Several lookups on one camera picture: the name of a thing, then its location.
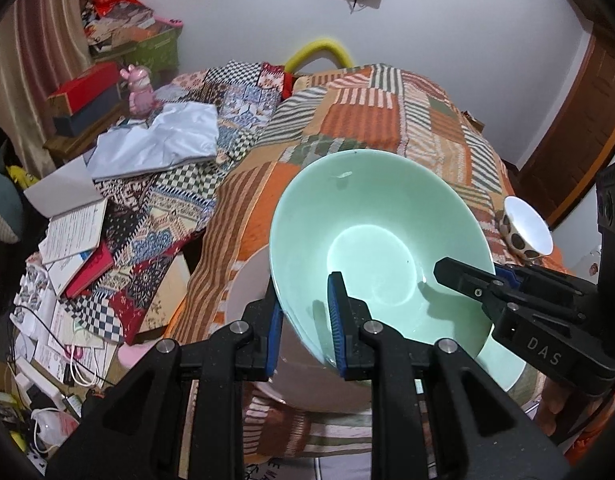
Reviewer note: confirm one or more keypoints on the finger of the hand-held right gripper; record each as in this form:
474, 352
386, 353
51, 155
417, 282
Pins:
462, 277
547, 280

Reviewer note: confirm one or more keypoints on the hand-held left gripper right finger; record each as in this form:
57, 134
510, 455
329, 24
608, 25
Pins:
337, 325

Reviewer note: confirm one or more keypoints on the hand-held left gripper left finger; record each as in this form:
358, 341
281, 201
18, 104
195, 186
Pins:
274, 340

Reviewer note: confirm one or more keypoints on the large white plate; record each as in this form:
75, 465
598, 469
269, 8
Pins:
252, 310

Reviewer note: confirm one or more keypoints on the green plate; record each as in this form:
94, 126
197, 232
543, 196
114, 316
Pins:
507, 367

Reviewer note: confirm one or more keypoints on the green bowl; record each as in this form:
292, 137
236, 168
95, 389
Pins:
377, 240

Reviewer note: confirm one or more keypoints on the spotted white bowl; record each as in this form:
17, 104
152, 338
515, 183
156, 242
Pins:
530, 225

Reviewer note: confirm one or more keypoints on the pink slipper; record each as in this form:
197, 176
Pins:
132, 357

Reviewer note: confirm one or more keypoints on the wooden door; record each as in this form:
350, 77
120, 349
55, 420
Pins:
587, 125

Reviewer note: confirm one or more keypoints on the checkered patterned quilt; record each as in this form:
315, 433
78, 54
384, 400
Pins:
162, 220

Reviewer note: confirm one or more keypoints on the striped orange patchwork blanket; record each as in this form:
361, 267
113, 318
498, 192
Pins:
417, 110

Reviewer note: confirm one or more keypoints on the white paper bag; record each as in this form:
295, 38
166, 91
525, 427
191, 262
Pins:
82, 340

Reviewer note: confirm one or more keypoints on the red book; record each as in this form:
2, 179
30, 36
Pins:
92, 270

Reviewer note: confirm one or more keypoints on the white booklet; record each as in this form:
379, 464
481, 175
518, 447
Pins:
69, 272

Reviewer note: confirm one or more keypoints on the white plastic bag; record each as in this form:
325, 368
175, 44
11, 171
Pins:
54, 425

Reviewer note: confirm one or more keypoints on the open notebook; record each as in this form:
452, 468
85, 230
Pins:
62, 185

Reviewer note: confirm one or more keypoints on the yellow foam hoop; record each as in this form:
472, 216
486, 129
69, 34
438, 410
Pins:
317, 42

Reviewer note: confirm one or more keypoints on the pink pig figurine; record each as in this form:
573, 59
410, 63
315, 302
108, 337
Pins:
140, 95

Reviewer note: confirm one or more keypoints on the dark grey box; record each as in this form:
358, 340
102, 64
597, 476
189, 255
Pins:
87, 117

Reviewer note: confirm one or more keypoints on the grey stuffed toy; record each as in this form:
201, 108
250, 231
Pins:
4, 195

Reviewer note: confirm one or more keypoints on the green box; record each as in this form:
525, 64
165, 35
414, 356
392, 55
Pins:
160, 52

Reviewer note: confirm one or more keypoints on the red box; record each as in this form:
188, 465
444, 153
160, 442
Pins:
87, 85

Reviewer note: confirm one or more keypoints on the pile of papers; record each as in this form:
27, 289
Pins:
122, 20

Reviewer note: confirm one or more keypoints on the striped curtain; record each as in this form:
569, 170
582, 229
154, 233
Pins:
32, 60

